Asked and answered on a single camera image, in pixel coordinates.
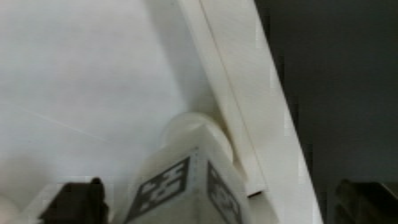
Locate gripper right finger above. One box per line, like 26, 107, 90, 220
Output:
332, 179, 398, 224

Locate white square tabletop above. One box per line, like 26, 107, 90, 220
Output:
0, 0, 323, 224

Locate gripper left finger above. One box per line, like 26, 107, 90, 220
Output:
39, 178, 108, 224

